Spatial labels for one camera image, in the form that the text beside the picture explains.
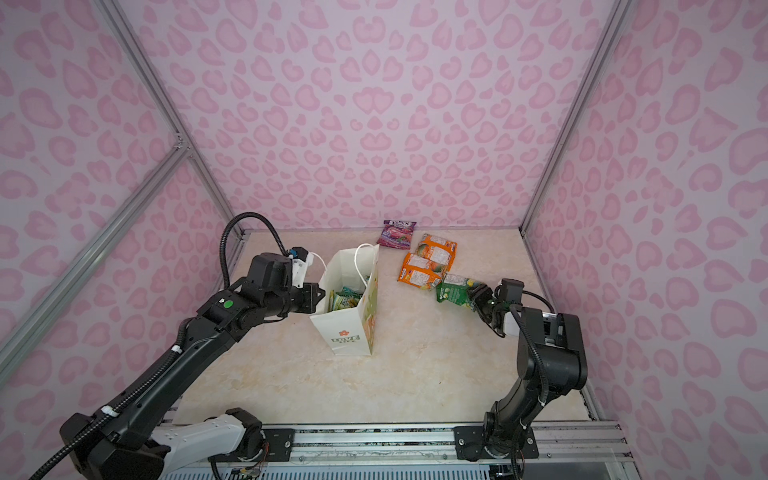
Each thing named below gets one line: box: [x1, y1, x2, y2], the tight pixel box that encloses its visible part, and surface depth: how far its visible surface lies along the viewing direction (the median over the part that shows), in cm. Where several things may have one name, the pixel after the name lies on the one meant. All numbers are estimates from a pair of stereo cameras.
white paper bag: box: [310, 243, 380, 356], surface depth 80 cm
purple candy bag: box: [376, 220, 417, 250], surface depth 118 cm
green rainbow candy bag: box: [432, 274, 484, 311], surface depth 100 cm
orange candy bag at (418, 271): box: [397, 252, 443, 289], surface depth 106 cm
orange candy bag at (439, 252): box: [417, 233, 457, 273], surface depth 112 cm
